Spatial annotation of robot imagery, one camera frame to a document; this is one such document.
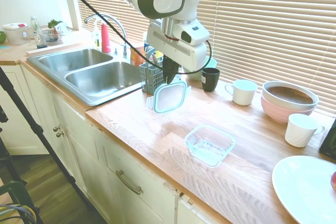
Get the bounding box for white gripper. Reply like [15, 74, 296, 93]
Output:
[146, 22, 208, 84]

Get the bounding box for clear lid with teal seal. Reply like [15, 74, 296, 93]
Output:
[146, 79, 192, 114]

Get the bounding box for square clear glass food container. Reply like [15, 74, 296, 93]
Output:
[184, 125, 236, 168]

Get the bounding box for plastic tub with white lid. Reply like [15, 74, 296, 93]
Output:
[2, 23, 29, 46]

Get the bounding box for blue and white canister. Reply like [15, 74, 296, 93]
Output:
[143, 31, 164, 61]

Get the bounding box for grey plastic cutlery basket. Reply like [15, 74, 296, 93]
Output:
[138, 50, 169, 95]

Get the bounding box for orange cardboard box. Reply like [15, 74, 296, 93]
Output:
[130, 46, 146, 67]

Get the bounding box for black mug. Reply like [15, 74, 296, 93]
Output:
[201, 67, 221, 92]

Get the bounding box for beige window blind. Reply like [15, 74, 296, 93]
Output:
[195, 0, 336, 116]
[71, 0, 158, 51]

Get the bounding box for pink bottle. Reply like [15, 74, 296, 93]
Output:
[101, 23, 112, 53]

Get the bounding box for chrome kitchen faucet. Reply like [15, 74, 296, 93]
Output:
[83, 13, 128, 59]

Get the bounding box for plain white mug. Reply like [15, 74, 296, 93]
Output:
[224, 79, 259, 106]

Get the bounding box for stainless steel double sink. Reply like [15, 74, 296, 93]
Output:
[26, 48, 145, 106]

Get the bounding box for clear dish soap bottle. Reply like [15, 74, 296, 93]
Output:
[91, 18, 102, 50]

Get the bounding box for pink bowl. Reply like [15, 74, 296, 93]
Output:
[260, 94, 318, 124]

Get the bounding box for white paper package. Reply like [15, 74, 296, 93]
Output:
[54, 22, 69, 36]

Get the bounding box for cream kitchen base cabinets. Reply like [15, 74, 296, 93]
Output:
[0, 61, 224, 224]

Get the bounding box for grey bowl with brown inside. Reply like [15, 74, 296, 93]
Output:
[261, 80, 320, 111]

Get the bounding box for green leafy plant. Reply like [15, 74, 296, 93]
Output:
[47, 19, 64, 29]

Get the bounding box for clear bottle with blue liquid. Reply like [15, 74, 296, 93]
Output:
[29, 16, 48, 49]

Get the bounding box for white mug with swirl ribs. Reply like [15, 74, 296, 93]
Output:
[285, 113, 326, 148]

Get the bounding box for white dinner plate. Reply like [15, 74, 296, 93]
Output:
[271, 155, 336, 224]

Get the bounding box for green metal clamp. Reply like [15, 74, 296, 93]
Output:
[0, 180, 44, 224]

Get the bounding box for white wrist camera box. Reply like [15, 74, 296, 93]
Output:
[173, 23, 211, 47]

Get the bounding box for metal bar cabinet handle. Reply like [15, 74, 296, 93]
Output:
[115, 170, 144, 195]

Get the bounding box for black camera tripod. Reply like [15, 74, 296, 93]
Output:
[0, 66, 94, 213]

